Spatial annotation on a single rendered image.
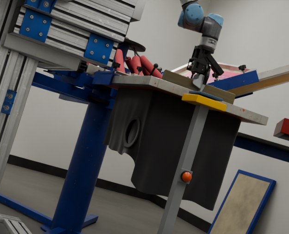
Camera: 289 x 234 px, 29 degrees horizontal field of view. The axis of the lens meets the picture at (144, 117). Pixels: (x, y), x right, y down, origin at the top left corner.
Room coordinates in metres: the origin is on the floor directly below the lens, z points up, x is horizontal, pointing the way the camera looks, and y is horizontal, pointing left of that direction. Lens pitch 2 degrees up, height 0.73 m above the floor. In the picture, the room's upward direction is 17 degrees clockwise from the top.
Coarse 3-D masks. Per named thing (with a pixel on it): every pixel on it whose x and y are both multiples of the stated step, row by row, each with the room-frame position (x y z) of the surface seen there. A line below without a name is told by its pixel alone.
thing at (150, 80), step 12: (120, 84) 2.64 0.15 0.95; (132, 84) 2.46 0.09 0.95; (144, 84) 2.29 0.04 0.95; (156, 84) 2.25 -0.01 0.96; (168, 84) 2.27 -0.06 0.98; (180, 96) 2.32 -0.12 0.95; (228, 108) 2.38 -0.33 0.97; (240, 108) 2.40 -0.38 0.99; (252, 120) 2.43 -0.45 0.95; (264, 120) 2.45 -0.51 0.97
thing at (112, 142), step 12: (120, 96) 2.73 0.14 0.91; (132, 96) 2.58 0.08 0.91; (144, 96) 2.44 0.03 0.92; (120, 108) 2.69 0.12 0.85; (132, 108) 2.55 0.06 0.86; (144, 108) 2.41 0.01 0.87; (120, 120) 2.66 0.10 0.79; (132, 120) 2.49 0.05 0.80; (144, 120) 2.37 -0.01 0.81; (108, 132) 2.78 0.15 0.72; (120, 132) 2.63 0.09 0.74; (132, 132) 2.48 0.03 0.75; (108, 144) 2.77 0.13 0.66; (120, 144) 2.60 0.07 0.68; (132, 144) 2.41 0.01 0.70; (132, 156) 2.43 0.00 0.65
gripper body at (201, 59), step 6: (198, 48) 2.45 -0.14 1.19; (204, 48) 2.45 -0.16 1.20; (210, 48) 2.45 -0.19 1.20; (198, 54) 2.47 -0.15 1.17; (204, 54) 2.47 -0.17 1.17; (192, 60) 2.50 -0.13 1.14; (198, 60) 2.43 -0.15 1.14; (204, 60) 2.47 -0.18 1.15; (192, 66) 2.45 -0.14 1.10; (198, 66) 2.44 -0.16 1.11; (204, 66) 2.45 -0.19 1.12; (210, 66) 2.46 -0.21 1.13; (198, 72) 2.50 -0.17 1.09; (204, 72) 2.46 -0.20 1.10
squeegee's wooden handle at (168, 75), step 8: (168, 72) 2.42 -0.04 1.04; (168, 80) 2.42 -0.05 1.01; (176, 80) 2.43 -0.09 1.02; (184, 80) 2.44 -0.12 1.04; (192, 80) 2.46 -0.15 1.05; (192, 88) 2.46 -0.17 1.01; (208, 88) 2.49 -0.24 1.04; (216, 88) 2.50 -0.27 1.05; (216, 96) 2.50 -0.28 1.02; (224, 96) 2.52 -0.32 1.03; (232, 96) 2.53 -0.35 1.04
